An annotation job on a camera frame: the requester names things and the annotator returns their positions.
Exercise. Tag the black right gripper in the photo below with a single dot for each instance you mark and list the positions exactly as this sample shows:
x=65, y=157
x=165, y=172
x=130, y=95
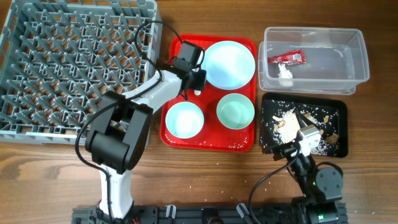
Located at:
x=270, y=145

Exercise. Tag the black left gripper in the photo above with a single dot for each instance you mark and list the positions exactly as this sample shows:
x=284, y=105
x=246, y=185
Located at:
x=200, y=84

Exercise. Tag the light blue bowl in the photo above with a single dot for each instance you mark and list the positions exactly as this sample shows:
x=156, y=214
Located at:
x=184, y=120

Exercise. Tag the mint green bowl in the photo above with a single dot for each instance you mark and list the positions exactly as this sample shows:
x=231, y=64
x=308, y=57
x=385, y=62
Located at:
x=235, y=111

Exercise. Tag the red ketchup packet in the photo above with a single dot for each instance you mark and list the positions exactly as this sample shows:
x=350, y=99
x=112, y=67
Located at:
x=289, y=58

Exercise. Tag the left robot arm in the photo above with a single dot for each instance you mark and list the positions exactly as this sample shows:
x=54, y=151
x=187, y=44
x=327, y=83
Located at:
x=119, y=131

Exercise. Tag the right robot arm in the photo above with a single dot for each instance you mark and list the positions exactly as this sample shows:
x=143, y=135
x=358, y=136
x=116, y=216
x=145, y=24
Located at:
x=321, y=184

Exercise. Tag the black waste tray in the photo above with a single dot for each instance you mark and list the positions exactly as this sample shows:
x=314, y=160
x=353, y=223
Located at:
x=339, y=105

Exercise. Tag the grey dishwasher rack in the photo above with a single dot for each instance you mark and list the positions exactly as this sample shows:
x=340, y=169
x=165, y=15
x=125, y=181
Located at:
x=59, y=57

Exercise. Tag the rice and food scraps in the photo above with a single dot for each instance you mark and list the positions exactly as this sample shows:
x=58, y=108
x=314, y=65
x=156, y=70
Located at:
x=280, y=120

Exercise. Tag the light blue plate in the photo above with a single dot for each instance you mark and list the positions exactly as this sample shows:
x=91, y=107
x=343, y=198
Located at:
x=229, y=65

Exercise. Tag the red plastic tray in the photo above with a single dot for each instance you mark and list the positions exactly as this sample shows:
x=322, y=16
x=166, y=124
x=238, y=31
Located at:
x=213, y=135

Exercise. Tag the crumpled white napkin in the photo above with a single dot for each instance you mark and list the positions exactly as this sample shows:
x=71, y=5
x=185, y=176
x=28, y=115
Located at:
x=284, y=72

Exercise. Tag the clear plastic bin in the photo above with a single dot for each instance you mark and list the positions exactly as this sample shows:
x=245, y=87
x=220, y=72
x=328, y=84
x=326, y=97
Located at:
x=336, y=60

